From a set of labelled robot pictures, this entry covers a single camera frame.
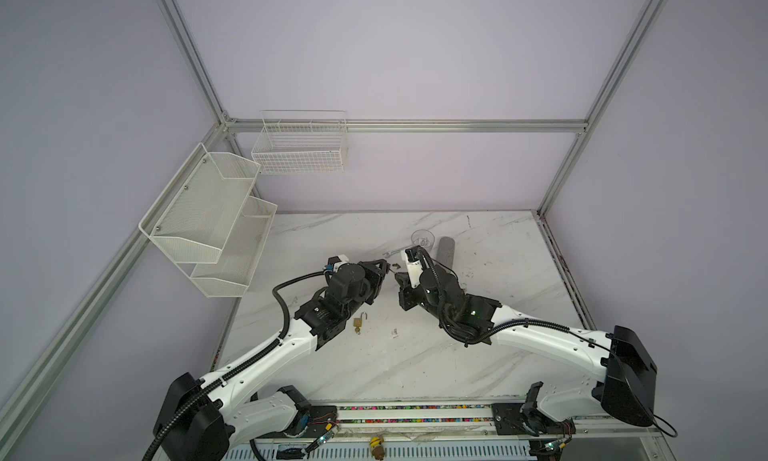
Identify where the brass padlock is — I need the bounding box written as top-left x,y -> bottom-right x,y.
353,312 -> 368,335

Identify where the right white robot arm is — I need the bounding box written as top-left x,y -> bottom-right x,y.
395,264 -> 678,437

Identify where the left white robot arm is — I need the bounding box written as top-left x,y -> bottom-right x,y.
143,256 -> 391,460

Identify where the clear plastic cup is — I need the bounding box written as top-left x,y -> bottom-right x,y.
410,229 -> 435,251

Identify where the grey oblong sponge block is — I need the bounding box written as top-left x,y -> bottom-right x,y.
435,237 -> 456,268

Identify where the lower white mesh shelf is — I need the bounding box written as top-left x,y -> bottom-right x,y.
191,196 -> 277,298

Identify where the white mesh shelf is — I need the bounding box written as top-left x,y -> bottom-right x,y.
138,144 -> 260,264
191,196 -> 277,298

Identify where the upper white mesh shelf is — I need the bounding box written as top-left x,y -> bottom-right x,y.
138,144 -> 260,264

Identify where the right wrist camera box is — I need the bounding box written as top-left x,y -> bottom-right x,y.
401,245 -> 423,288

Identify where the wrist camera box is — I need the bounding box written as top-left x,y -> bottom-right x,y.
324,255 -> 349,273
401,245 -> 423,288

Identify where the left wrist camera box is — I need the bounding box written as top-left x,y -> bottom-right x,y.
324,255 -> 349,273

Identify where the aluminium frame rail base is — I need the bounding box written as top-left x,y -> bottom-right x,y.
220,402 -> 675,460

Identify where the white wire basket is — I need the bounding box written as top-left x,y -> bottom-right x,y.
251,110 -> 348,175

